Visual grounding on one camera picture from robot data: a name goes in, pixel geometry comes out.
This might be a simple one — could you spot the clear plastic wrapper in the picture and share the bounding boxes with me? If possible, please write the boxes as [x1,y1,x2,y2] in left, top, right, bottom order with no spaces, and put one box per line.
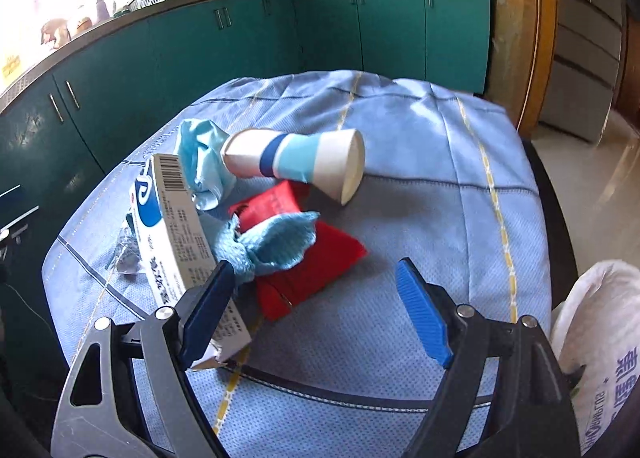
[105,224,144,275]

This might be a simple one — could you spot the white medicine box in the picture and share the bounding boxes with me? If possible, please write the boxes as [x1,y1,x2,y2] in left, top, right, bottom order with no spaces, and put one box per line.
[129,154,250,369]

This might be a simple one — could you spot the striped paper cup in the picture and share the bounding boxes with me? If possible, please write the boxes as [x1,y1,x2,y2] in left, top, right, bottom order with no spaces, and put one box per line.
[221,128,366,205]

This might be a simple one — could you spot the teal kitchen cabinets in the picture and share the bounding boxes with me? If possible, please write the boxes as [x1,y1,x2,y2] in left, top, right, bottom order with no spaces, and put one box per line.
[1,0,492,380]

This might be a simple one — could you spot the light blue face mask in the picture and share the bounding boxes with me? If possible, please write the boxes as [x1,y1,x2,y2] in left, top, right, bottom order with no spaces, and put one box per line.
[175,118,236,211]

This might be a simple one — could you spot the light blue tablecloth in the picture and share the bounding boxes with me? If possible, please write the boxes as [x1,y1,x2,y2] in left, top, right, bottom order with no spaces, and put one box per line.
[42,70,551,457]

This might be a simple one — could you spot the white trash bag bin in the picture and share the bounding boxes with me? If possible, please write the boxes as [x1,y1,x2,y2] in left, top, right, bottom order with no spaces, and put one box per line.
[550,260,639,452]

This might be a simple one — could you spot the blue crumpled cloth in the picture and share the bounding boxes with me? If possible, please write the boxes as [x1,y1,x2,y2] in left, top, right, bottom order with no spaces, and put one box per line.
[200,211,320,287]

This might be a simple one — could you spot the red packet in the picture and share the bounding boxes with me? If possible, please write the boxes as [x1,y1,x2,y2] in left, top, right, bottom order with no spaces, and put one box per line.
[229,181,368,322]

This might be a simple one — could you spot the grey refrigerator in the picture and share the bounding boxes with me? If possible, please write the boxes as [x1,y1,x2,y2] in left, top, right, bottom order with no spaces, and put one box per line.
[539,0,624,143]

